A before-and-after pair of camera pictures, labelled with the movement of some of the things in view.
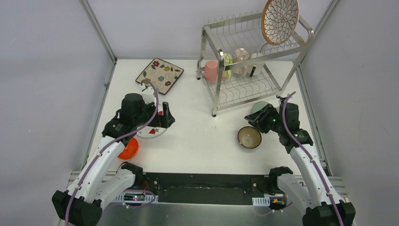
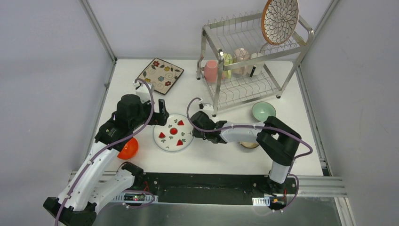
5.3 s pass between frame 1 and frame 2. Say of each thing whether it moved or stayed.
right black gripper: moved
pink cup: stayed
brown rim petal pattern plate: stayed
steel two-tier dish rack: stayed
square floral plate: stayed
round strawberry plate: moved
